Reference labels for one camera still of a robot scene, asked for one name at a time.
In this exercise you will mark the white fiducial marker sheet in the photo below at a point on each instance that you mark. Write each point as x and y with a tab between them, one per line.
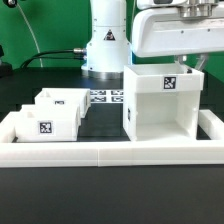
106	96

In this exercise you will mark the black device at left edge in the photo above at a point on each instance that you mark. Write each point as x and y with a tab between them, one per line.
5	68

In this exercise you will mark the white drawer cabinet box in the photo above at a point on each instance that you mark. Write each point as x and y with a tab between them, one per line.
161	101

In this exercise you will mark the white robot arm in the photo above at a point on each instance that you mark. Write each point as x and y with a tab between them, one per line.
108	50

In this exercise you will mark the white U-shaped table fence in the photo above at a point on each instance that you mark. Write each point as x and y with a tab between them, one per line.
127	153

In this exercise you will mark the white front drawer with tag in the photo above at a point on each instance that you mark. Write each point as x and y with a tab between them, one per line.
37	123

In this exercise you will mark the white drawer with tag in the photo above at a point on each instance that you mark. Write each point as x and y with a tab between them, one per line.
66	96
37	123

